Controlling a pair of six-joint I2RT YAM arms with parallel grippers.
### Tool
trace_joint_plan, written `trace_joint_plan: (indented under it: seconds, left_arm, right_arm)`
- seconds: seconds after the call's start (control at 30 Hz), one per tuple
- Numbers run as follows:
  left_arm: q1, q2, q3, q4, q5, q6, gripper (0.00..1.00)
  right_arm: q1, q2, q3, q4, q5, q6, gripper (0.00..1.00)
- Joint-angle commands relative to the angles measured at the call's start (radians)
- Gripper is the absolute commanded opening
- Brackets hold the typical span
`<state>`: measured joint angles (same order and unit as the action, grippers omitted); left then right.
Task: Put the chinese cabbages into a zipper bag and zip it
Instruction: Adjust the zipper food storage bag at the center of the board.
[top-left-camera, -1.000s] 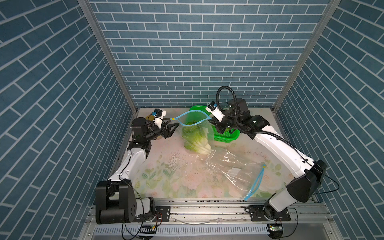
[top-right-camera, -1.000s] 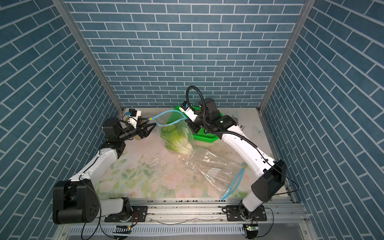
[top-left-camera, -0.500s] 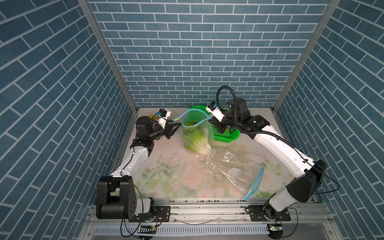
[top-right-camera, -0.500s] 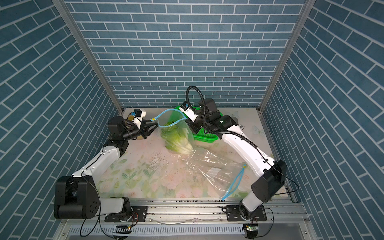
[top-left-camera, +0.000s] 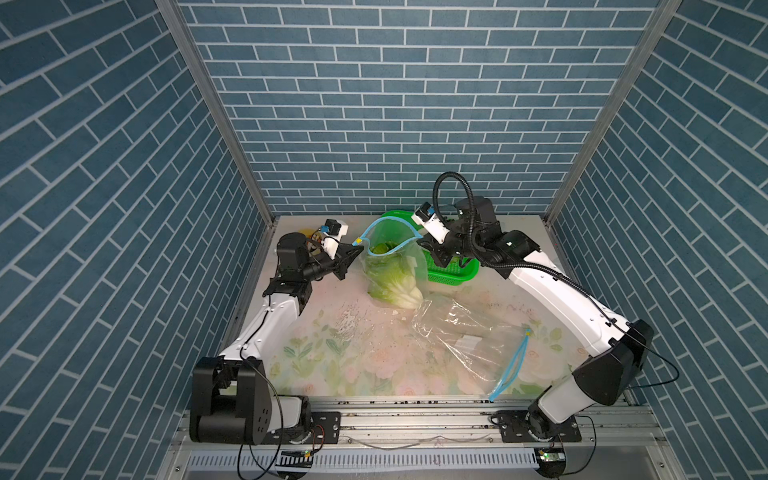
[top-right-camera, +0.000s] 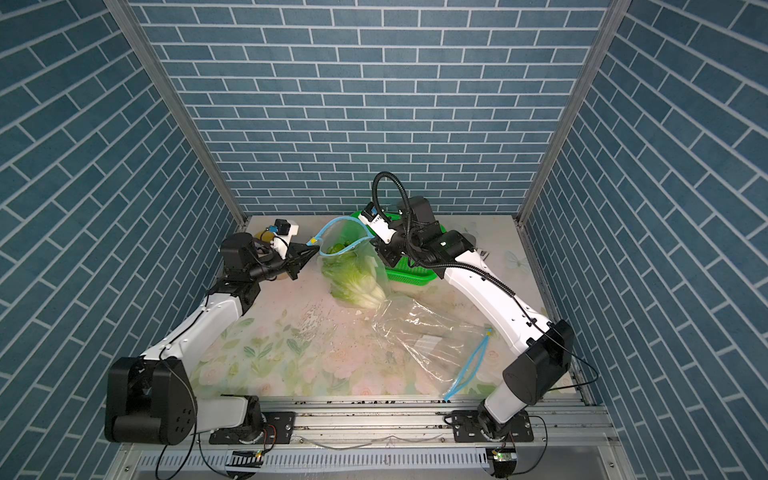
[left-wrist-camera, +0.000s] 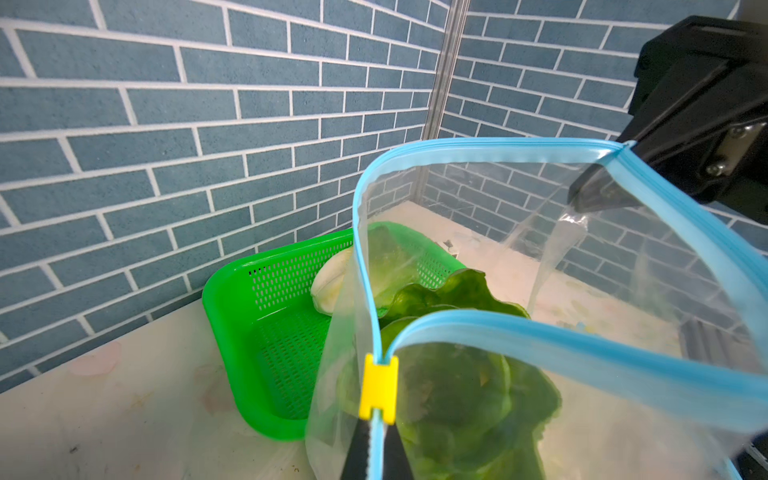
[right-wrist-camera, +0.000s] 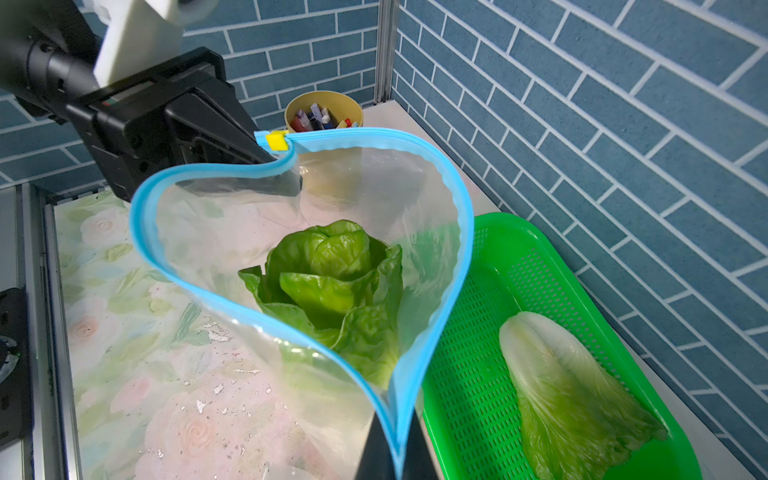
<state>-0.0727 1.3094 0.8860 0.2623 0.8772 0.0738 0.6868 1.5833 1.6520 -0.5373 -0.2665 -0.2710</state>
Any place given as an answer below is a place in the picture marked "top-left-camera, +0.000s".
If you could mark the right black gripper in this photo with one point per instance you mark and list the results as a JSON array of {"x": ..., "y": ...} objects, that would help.
[{"x": 430, "y": 244}]

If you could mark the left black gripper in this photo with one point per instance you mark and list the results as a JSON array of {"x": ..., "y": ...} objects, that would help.
[{"x": 341, "y": 260}]

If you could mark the chinese cabbage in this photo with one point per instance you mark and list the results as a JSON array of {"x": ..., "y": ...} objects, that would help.
[
  {"x": 381, "y": 263},
  {"x": 398, "y": 290}
]

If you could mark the clear zipper bag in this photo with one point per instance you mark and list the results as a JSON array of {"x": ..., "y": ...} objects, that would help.
[
  {"x": 405, "y": 238},
  {"x": 487, "y": 352}
]

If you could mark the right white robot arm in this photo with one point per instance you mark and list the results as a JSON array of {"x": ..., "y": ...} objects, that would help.
[{"x": 616, "y": 348}]

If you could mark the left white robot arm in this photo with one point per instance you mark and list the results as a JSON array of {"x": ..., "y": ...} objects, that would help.
[{"x": 232, "y": 399}]

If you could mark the green plastic basket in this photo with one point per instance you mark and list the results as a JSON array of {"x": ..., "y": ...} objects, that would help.
[{"x": 457, "y": 272}]

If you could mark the yellow cup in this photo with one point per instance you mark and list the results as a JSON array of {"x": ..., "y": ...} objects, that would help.
[{"x": 308, "y": 232}]

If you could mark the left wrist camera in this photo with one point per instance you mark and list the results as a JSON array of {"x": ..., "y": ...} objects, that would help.
[{"x": 333, "y": 228}]

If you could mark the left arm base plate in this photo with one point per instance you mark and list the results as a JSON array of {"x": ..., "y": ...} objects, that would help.
[{"x": 315, "y": 428}]

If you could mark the aluminium rail frame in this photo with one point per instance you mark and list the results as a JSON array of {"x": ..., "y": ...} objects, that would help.
[{"x": 448, "y": 437}]

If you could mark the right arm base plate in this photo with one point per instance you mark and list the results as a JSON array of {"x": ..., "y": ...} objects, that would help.
[{"x": 522, "y": 426}]

